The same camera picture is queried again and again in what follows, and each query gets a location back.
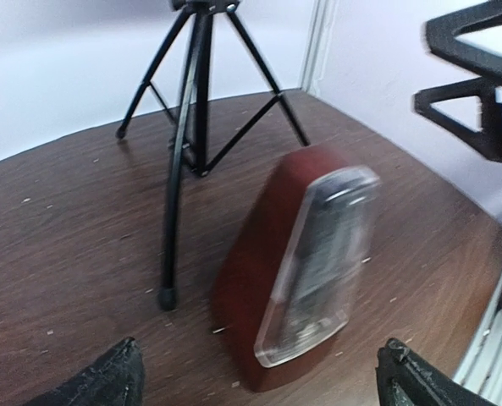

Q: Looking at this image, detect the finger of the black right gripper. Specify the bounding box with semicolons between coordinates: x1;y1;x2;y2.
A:
413;78;502;163
424;1;502;80

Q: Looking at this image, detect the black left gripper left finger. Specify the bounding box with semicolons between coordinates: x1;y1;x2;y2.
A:
27;337;145;406

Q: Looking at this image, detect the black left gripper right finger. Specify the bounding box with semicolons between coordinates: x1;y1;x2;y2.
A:
376;337;488;406

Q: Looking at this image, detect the clear plastic metronome cover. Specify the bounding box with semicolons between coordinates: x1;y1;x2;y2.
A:
254;166;380;368

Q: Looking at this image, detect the brown wooden metronome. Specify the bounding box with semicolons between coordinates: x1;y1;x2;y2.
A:
210;143;353;392

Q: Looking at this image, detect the black perforated music stand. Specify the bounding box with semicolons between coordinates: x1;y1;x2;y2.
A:
116;1;310;311

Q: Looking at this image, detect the aluminium front rail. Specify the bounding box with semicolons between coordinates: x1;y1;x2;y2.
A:
453;271;502;405

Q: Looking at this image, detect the right aluminium frame post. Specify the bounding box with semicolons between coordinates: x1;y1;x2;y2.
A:
300;0;329;93

